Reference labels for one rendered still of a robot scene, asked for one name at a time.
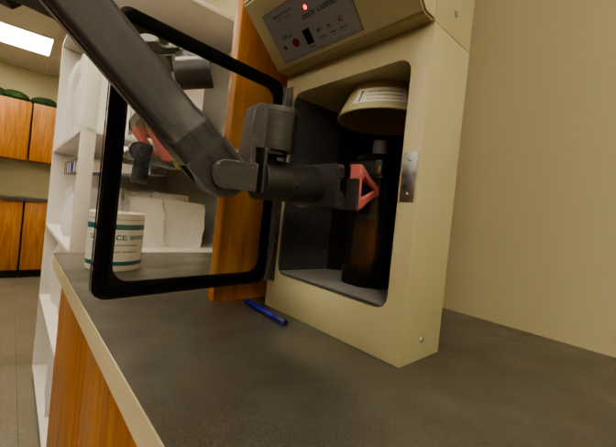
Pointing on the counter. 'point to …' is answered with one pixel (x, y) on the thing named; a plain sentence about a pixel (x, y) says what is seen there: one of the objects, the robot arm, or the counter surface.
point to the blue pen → (267, 312)
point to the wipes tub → (90, 238)
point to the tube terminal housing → (423, 223)
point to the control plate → (335, 7)
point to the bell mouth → (377, 108)
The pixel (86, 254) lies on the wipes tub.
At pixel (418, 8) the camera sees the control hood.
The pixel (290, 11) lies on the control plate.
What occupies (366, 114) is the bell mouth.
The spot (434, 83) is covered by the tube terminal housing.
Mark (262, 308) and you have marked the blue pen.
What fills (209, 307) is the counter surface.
